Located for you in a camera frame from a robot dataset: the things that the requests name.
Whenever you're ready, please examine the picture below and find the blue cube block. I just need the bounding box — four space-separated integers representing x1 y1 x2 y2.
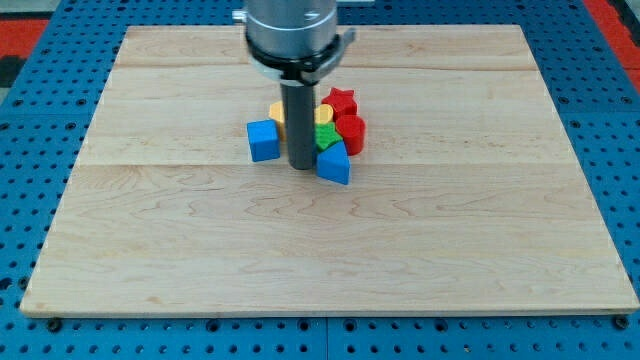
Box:
246 119 280 162

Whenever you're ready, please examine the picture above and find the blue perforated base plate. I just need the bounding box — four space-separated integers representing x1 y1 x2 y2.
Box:
1 0 639 359

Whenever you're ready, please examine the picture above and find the blue triangular prism block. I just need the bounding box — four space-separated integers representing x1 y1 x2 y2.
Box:
316 141 351 185

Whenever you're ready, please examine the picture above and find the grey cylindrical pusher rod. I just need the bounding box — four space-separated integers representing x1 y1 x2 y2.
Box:
280 84 316 170

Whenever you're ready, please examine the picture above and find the yellow hexagon block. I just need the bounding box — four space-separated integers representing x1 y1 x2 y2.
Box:
314 104 334 125

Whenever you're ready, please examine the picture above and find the red cylinder block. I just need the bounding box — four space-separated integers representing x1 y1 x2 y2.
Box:
336 115 366 156

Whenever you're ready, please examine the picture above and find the red star block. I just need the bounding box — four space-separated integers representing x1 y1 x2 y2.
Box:
321 87 358 120

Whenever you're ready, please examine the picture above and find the light wooden board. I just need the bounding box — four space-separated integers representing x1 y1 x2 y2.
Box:
21 25 639 318

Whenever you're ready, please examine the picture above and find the yellow block behind rod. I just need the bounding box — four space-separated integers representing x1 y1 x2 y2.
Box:
268 101 286 142

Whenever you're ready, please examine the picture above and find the green star block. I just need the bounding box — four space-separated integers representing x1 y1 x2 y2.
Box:
315 122 343 152

